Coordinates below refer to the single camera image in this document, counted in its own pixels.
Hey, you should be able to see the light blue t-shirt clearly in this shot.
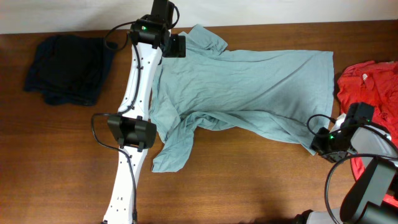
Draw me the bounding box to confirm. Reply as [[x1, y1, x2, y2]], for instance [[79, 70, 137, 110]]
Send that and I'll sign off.
[[150, 25, 335, 172]]

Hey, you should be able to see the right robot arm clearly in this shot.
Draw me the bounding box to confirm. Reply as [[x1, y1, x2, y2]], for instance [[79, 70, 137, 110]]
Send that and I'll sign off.
[[293, 102, 397, 224]]

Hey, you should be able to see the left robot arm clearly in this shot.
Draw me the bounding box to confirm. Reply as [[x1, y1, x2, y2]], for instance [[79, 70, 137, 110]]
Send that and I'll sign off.
[[103, 0, 186, 224]]

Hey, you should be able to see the red t-shirt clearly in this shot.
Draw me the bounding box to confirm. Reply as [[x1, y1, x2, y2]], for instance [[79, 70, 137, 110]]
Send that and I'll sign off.
[[336, 60, 398, 208]]

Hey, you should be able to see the folded dark navy garment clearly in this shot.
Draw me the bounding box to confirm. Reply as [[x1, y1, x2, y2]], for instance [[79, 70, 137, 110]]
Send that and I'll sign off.
[[24, 35, 115, 106]]

